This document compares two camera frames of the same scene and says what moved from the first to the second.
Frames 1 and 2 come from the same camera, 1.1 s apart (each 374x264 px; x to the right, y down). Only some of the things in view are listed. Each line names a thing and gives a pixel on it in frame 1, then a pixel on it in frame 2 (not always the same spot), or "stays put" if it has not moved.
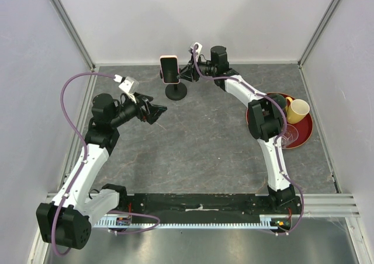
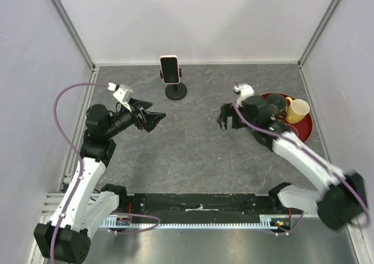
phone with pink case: [169, 69] stays put
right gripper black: [190, 73] to [228, 109]
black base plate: [202, 208] stays put
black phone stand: [175, 91] stays put
